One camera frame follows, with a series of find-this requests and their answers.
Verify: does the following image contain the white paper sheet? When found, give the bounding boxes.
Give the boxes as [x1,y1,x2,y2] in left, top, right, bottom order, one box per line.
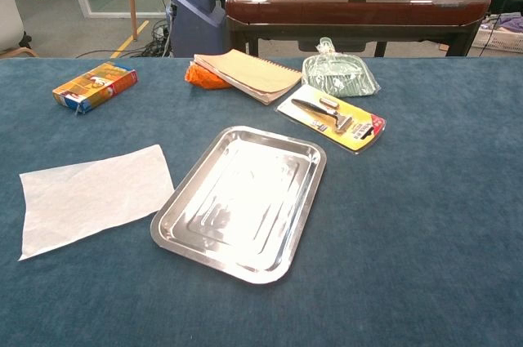
[18,144,176,261]

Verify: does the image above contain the silver metal tray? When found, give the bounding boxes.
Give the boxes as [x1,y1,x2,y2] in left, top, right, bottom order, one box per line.
[150,125,328,286]

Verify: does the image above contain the brown spiral notebook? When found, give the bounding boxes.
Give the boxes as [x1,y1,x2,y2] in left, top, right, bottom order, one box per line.
[192,48,303,106]

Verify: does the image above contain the razor in yellow blister pack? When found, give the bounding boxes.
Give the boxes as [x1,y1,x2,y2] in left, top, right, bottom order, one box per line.
[275,84,387,155]

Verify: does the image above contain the green dustpan set in bag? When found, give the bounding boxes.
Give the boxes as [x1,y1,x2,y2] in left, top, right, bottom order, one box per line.
[301,36,382,99]

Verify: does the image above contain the blue grey machine base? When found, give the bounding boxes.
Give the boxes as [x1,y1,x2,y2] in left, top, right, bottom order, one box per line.
[168,0,228,58]

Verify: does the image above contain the blue velvet table cover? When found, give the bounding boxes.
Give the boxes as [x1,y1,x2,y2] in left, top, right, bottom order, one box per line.
[0,56,523,347]

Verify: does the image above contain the brown mahjong table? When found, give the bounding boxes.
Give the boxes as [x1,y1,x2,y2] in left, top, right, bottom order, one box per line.
[224,0,492,58]

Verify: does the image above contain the orange and blue cardboard box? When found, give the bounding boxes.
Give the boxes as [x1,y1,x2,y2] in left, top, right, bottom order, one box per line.
[51,61,139,115]

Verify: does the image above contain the white plastic basket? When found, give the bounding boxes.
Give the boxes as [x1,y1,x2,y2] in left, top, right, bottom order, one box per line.
[472,16,523,54]

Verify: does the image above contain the purple cloth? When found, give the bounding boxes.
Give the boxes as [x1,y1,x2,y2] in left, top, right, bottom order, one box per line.
[498,16,523,33]

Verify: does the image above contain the white chair with wooden legs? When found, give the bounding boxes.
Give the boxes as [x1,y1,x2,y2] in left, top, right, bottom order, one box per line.
[0,0,40,58]

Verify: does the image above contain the black floor cables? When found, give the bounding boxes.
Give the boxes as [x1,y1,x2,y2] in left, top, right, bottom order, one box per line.
[141,20,172,58]

